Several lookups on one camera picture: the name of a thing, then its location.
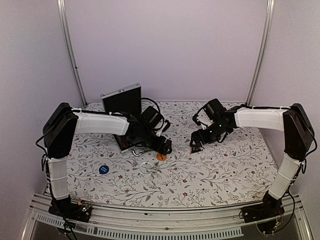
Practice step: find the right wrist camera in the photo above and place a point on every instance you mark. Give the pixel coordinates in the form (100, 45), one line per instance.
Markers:
(198, 121)

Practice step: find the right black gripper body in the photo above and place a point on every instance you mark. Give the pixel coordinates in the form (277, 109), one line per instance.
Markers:
(214, 135)

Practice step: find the right aluminium frame post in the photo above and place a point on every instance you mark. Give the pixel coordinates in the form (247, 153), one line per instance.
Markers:
(267, 25)

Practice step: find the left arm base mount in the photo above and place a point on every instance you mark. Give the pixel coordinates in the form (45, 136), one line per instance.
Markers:
(65, 208)

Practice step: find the front aluminium rail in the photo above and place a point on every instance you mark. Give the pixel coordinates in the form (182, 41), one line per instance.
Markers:
(115, 222)

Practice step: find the poker chip row left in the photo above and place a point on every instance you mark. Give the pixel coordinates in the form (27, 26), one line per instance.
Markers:
(122, 142)

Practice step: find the floral table mat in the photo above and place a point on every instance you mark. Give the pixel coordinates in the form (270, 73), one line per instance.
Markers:
(238, 170)

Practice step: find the aluminium poker case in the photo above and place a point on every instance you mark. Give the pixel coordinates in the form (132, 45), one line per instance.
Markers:
(125, 100)

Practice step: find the blue round button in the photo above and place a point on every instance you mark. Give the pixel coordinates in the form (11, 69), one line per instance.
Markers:
(103, 169)

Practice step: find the left aluminium frame post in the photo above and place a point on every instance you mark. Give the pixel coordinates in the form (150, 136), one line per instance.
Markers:
(61, 7)

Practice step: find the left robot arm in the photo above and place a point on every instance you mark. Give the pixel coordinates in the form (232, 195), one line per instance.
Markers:
(66, 122)

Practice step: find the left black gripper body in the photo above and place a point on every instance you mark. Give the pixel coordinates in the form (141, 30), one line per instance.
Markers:
(147, 140)

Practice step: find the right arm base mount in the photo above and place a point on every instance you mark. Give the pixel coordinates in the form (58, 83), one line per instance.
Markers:
(270, 214)

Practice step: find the orange round button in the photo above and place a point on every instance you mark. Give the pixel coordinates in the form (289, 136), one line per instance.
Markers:
(161, 157)

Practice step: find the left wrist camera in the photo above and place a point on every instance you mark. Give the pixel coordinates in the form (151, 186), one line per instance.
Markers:
(165, 126)

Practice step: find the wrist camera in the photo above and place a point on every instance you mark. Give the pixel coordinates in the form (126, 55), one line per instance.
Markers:
(165, 126)
(198, 121)

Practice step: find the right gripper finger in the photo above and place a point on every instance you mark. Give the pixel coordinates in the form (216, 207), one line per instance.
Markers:
(193, 140)
(198, 146)

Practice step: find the black triangle marker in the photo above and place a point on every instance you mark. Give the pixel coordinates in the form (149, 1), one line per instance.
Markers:
(195, 150)

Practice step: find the aluminium frame post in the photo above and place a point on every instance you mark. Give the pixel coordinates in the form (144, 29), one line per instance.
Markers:
(267, 25)
(61, 7)

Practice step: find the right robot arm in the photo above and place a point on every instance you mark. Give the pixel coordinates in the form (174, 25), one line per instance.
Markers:
(292, 120)

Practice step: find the clear round dealer button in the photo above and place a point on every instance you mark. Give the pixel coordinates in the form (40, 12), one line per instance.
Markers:
(146, 167)

